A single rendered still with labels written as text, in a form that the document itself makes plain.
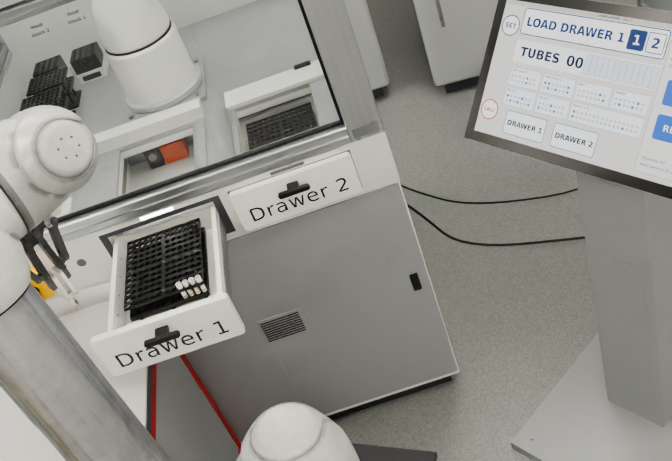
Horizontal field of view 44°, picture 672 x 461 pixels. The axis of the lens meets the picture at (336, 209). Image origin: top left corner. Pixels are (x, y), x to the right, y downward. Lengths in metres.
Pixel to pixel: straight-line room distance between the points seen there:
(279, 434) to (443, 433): 1.26
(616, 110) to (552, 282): 1.23
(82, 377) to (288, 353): 1.25
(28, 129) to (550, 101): 1.01
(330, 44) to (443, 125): 1.79
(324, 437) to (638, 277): 0.93
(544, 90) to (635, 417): 1.03
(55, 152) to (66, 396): 0.30
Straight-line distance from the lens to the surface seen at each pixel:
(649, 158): 1.57
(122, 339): 1.73
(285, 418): 1.26
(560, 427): 2.37
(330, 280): 2.12
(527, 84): 1.70
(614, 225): 1.86
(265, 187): 1.89
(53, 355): 1.07
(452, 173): 3.23
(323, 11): 1.72
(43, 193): 1.02
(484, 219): 3.00
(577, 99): 1.64
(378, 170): 1.94
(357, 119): 1.85
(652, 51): 1.59
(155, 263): 1.87
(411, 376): 2.45
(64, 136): 0.99
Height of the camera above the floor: 2.00
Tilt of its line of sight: 38 degrees down
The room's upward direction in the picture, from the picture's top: 21 degrees counter-clockwise
